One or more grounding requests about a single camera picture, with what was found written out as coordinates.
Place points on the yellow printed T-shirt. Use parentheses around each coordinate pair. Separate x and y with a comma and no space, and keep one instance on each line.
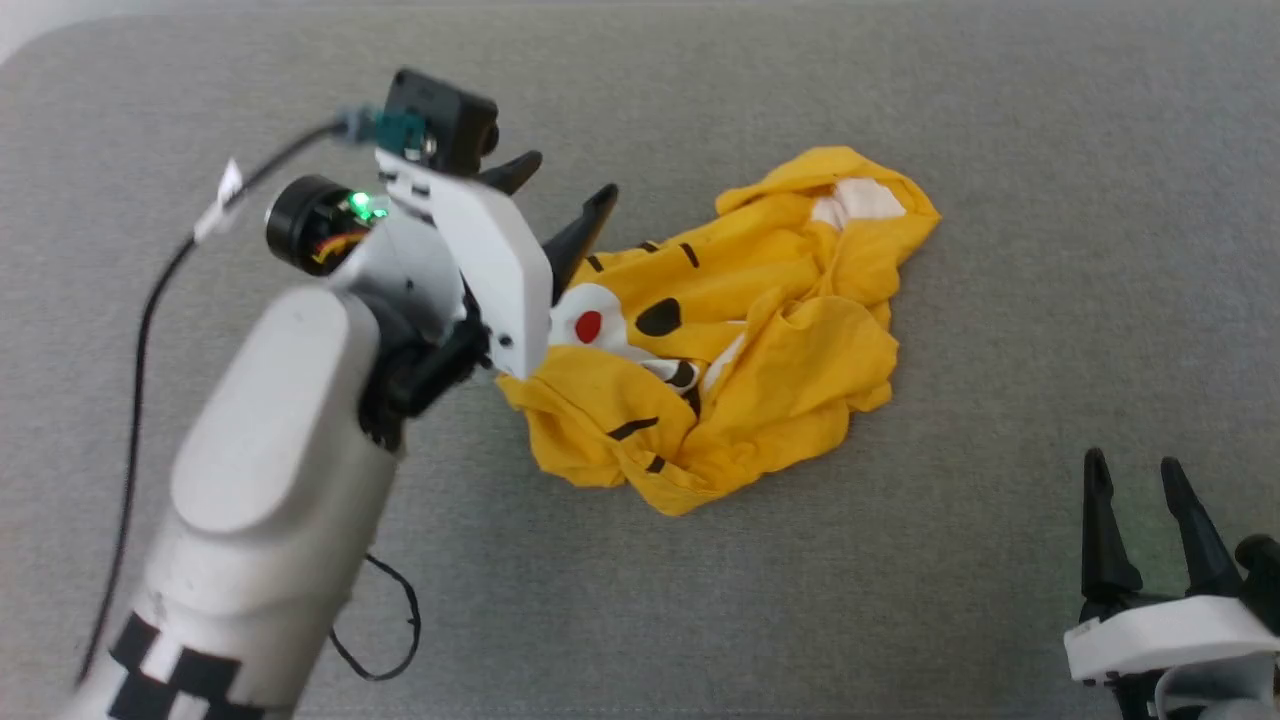
(780,360)

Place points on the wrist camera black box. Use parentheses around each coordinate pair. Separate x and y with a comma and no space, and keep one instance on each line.
(440,115)
(1262,580)

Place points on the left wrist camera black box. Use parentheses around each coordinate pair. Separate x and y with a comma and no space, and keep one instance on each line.
(440,115)

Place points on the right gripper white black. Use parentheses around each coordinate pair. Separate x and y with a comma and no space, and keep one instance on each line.
(1170,635)

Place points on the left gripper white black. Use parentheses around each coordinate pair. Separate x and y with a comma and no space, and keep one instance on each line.
(490,260)

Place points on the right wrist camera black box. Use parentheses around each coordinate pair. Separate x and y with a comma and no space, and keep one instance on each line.
(1262,580)

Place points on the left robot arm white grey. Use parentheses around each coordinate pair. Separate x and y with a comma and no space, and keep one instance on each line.
(270,450)

